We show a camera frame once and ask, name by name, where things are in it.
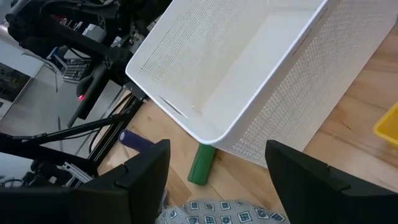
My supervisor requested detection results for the grey patterned hospital gown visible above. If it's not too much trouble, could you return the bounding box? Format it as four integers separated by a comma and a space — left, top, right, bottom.
154, 189, 292, 224

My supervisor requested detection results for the green bandage roll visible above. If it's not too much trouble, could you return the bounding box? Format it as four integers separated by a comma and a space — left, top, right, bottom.
187, 143, 217, 187

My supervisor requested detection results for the black lit computer mouse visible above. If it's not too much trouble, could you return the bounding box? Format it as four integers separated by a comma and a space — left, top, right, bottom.
75, 63, 109, 103

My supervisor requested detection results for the black aluminium table frame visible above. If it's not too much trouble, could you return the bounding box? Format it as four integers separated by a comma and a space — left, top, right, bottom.
0, 79, 150, 190

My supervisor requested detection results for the white perforated plastic basket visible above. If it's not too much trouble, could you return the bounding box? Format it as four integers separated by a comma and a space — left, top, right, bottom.
125, 0, 398, 169

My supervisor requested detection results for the black computer keyboard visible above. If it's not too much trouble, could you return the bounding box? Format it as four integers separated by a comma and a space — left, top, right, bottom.
61, 58, 93, 83

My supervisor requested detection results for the purple bandage roll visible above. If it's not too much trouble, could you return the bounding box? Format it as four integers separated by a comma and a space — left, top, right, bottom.
118, 129, 155, 153

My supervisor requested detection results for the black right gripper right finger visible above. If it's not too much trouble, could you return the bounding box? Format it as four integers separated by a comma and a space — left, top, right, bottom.
265, 139, 398, 224

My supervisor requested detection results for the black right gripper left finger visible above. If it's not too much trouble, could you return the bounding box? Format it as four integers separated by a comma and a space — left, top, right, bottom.
0, 139, 171, 224

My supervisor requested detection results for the small yellow plastic tray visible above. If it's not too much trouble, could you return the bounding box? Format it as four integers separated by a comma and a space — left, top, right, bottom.
372, 102, 398, 147

